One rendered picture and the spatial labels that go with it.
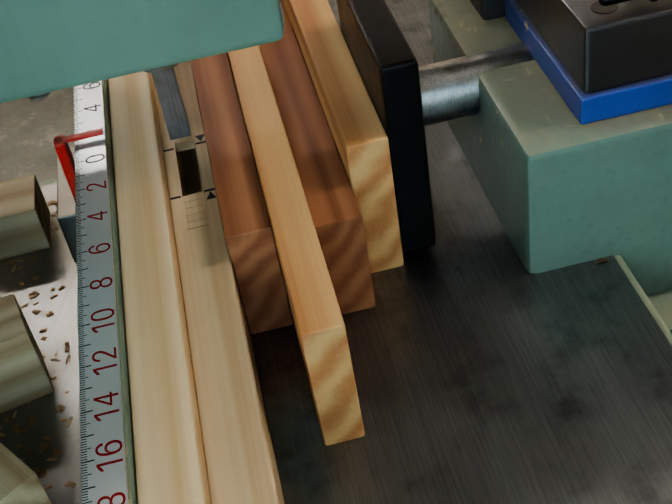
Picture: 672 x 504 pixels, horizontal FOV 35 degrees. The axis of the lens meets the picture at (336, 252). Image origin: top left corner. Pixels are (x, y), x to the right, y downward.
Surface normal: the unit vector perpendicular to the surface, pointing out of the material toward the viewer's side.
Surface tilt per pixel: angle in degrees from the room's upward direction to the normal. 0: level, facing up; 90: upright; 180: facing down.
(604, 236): 90
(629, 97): 90
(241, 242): 90
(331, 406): 90
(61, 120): 0
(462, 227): 0
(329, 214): 0
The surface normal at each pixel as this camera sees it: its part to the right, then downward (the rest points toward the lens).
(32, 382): 0.42, 0.55
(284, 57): -0.14, -0.75
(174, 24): 0.20, 0.62
